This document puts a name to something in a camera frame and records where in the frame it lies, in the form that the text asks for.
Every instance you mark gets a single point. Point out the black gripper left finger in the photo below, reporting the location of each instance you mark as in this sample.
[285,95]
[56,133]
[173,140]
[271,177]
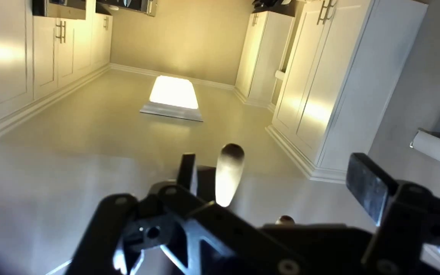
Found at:
[107,223]

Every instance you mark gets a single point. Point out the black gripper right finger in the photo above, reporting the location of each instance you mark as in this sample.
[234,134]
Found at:
[404,223]

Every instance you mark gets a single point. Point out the white window valance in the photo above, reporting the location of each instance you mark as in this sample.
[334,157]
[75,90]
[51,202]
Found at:
[439,147]

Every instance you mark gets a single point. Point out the large white upper cabinet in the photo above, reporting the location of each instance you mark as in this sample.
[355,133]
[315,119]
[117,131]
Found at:
[363,76]

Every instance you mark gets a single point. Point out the white cabinets above microwave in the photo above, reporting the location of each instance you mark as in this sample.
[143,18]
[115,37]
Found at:
[46,50]

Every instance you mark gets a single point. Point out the narrow white upper cabinet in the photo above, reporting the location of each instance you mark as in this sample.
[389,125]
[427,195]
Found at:
[263,55]

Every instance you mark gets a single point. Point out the tall white wall cabinet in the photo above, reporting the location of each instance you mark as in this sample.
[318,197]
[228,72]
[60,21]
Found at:
[7,61]

